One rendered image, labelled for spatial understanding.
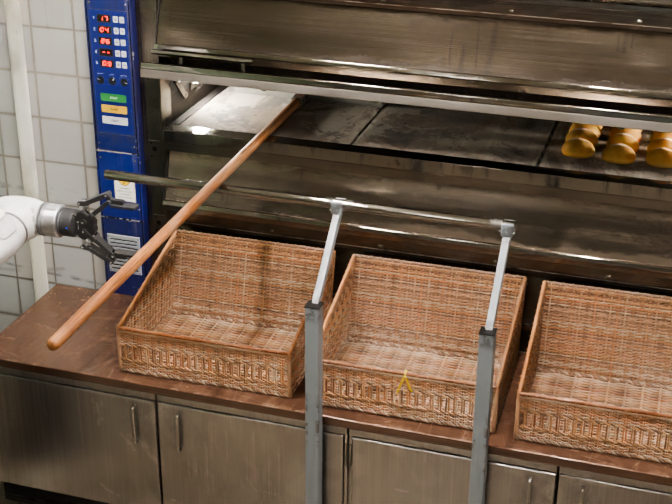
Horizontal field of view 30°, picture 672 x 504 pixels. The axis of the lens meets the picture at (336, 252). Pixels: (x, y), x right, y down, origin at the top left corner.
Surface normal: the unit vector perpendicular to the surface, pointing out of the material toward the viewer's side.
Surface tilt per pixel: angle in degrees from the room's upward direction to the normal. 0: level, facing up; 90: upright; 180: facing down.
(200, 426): 90
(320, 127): 0
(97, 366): 0
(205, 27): 70
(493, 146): 0
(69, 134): 90
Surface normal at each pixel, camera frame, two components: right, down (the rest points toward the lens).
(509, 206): -0.28, 0.07
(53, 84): -0.30, 0.40
